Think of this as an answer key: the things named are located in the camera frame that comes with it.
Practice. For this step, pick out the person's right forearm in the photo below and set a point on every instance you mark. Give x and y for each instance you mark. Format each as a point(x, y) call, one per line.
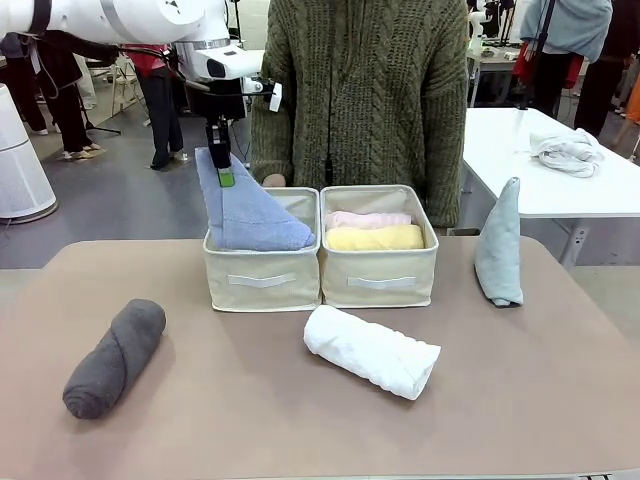
point(270, 145)

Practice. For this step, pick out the periwinkle blue cone-folded towel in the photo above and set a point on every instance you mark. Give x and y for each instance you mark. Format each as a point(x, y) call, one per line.
point(245, 215)

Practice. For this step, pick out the crumpled white cloth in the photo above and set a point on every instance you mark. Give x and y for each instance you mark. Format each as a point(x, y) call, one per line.
point(565, 150)

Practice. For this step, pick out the bystander in red top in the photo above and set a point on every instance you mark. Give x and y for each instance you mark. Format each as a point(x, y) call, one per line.
point(160, 115)

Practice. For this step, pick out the dark grey towel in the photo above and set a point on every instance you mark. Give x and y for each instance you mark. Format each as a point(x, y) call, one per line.
point(110, 360)

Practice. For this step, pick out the grey folding chair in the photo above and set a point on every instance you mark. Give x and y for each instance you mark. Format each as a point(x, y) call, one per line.
point(125, 85)

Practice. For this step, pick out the black tripod stand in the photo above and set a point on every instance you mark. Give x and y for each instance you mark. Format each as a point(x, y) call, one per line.
point(100, 127)

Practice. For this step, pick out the pink towel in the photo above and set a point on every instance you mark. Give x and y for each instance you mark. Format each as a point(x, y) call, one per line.
point(370, 219)

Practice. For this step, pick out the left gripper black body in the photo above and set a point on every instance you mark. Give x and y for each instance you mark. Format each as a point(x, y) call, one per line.
point(224, 102)

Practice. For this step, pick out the white side table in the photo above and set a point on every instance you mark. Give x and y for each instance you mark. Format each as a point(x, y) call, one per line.
point(500, 165)

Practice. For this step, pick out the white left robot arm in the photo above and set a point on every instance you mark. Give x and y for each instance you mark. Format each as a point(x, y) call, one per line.
point(125, 20)

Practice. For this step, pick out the yellow towel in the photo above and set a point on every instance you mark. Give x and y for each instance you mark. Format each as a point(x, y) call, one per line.
point(375, 239)

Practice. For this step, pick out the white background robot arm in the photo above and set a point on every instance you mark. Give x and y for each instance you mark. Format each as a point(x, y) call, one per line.
point(476, 30)

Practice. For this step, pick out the cream fabric storage bin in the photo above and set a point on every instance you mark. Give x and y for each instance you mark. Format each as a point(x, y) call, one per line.
point(220, 285)
point(340, 285)

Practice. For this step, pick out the person in olive knit sweater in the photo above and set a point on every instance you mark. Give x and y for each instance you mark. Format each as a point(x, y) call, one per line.
point(375, 100)

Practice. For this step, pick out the bystander in dark clothes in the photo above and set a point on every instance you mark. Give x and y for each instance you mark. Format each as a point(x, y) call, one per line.
point(65, 100)

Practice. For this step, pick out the light teal cone-folded towel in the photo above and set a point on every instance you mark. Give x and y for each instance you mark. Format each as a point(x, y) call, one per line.
point(497, 250)

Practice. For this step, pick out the white towel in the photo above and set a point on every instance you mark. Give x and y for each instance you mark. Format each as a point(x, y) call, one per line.
point(370, 350)

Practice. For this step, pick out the person's right hand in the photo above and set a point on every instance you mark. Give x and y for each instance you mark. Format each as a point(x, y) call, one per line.
point(275, 180)

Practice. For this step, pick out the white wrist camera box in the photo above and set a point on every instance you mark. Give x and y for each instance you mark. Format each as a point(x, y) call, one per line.
point(275, 97)

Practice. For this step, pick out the bystander in light blue shawl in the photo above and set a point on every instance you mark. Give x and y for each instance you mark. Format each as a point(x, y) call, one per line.
point(565, 30)

